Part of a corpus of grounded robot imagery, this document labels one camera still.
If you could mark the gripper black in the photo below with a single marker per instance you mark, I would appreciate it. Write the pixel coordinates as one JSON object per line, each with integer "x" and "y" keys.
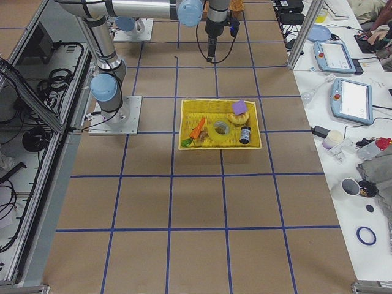
{"x": 212, "y": 30}

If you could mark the yellow tape roll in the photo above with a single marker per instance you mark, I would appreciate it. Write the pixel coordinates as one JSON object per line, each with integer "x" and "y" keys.
{"x": 219, "y": 131}

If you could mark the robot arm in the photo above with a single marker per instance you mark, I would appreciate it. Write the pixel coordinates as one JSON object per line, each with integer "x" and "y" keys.
{"x": 92, "y": 17}

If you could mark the brown wicker basket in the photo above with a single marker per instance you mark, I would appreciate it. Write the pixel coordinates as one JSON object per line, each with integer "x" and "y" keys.
{"x": 236, "y": 7}

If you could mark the purple foam cube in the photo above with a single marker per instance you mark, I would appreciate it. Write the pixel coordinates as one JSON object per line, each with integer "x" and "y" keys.
{"x": 239, "y": 107}

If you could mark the toy bread croissant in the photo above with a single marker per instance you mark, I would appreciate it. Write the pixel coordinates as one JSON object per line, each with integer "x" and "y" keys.
{"x": 240, "y": 119}

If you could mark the yellow woven basket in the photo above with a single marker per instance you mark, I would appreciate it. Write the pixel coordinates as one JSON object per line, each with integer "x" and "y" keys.
{"x": 193, "y": 110}

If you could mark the orange toy carrot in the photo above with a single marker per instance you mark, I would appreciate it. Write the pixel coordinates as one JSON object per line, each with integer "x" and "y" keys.
{"x": 194, "y": 134}

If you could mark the brown toy animal figure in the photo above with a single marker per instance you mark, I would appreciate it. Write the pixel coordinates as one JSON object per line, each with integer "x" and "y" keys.
{"x": 203, "y": 135}

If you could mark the blue plastic plate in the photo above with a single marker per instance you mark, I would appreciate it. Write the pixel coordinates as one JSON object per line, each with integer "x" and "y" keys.
{"x": 319, "y": 33}

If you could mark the far teach pendant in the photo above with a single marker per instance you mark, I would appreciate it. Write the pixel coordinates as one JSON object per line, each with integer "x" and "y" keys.
{"x": 333, "y": 57}

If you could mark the teach pendant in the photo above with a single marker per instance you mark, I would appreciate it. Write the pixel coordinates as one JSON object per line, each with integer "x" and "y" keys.
{"x": 333, "y": 57}
{"x": 352, "y": 101}

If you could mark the black power adapter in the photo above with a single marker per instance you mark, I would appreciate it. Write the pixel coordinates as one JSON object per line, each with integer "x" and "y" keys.
{"x": 320, "y": 131}

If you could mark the near teach pendant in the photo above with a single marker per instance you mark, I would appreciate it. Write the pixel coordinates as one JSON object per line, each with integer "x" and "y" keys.
{"x": 352, "y": 101}

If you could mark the white purple cup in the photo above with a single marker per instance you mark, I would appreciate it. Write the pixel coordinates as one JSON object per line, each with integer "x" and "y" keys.
{"x": 332, "y": 139}

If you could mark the white mug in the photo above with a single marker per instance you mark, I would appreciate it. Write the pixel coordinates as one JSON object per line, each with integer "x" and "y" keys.
{"x": 345, "y": 189}

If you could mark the grey cloth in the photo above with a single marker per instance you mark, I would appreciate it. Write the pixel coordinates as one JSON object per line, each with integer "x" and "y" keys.
{"x": 378, "y": 171}

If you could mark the black bowl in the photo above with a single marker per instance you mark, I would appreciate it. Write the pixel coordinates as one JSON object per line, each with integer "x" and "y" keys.
{"x": 367, "y": 189}

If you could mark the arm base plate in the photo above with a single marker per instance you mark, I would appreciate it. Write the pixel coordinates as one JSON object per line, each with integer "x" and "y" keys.
{"x": 130, "y": 29}
{"x": 126, "y": 120}

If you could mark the aluminium frame post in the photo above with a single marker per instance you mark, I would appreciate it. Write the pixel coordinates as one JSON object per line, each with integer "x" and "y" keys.
{"x": 311, "y": 15}

